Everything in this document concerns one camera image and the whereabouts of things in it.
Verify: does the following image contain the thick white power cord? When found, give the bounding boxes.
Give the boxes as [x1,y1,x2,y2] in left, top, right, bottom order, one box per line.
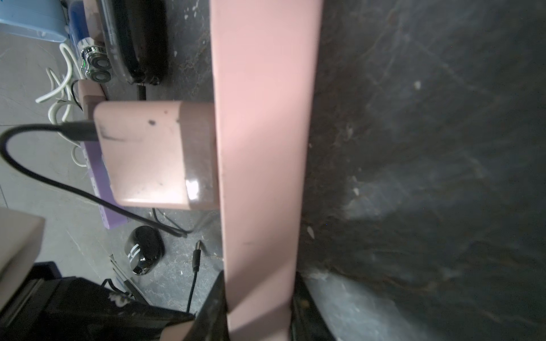
[35,42,88,168]

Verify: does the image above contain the black silver shaver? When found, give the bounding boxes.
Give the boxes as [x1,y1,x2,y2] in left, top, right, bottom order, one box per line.
[125,225,165,276]
[98,0,168,85]

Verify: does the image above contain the pink USB charger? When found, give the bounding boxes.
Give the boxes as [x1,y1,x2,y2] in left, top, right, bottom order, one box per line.
[77,80,107,119]

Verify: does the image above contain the purple power strip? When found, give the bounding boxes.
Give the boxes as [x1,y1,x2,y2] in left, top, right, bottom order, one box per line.
[81,142,129,230]

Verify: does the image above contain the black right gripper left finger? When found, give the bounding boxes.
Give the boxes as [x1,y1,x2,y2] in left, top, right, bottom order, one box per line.
[183,271,230,341]

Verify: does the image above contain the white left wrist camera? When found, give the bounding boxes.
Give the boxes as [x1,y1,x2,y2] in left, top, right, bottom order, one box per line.
[0,207,46,308]

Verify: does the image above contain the blue shaver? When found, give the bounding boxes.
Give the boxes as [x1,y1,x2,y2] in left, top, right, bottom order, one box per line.
[68,1,112,83]

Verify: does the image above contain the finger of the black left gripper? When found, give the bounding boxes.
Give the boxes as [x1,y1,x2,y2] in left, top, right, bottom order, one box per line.
[42,277,195,340]

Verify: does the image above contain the thin black cable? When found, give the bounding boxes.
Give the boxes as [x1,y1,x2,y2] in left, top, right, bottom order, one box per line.
[0,121,189,239]

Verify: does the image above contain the pink power strip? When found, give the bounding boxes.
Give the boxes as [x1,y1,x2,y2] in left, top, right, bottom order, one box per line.
[210,1,323,340]

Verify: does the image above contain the light blue alarm clock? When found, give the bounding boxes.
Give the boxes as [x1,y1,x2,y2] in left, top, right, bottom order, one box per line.
[1,0,68,43]

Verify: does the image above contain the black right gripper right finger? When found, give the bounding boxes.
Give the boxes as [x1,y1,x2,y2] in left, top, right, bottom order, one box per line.
[291,272,336,341]

